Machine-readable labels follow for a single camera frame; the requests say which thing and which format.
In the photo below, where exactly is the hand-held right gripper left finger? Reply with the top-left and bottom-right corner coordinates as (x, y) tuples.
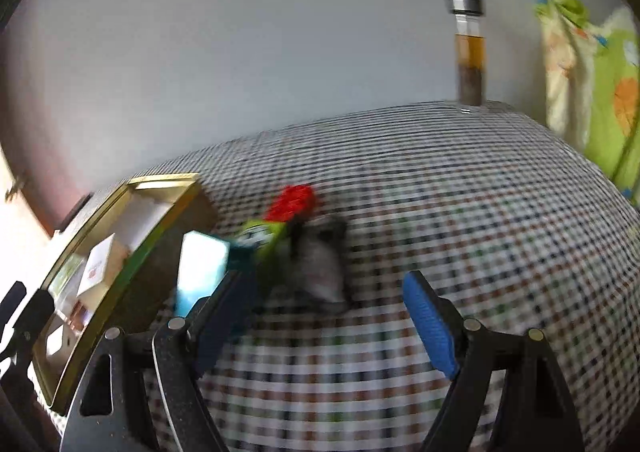
(60, 271), (257, 452)

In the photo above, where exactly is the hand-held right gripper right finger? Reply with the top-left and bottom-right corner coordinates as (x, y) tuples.
(403, 271), (587, 452)

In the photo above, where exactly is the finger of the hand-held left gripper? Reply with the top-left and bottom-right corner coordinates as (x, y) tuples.
(11, 289), (56, 363)
(0, 281), (27, 333)

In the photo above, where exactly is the pink-brown box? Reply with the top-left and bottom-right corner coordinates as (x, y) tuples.
(69, 299), (99, 334)

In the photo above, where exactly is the green label floss pick box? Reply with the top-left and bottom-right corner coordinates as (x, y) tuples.
(46, 252), (87, 305)

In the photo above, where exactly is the blue building block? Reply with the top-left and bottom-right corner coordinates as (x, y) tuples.
(172, 231), (258, 318)

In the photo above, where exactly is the white cardboard box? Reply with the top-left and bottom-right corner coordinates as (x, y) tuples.
(75, 232), (137, 304)

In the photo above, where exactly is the gold tin box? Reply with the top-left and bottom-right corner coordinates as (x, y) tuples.
(31, 173), (219, 417)

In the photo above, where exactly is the grey crumpled object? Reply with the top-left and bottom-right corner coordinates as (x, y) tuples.
(287, 217), (351, 308)

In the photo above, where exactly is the checkered tablecloth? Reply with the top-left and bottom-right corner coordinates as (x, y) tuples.
(30, 100), (640, 452)

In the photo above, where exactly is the red building block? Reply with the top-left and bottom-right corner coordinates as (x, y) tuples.
(264, 185), (318, 223)

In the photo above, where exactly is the glass tea bottle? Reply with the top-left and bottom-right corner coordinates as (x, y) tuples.
(446, 0), (487, 114)

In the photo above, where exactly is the green printed blanket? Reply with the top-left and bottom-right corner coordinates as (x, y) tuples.
(532, 0), (640, 205)

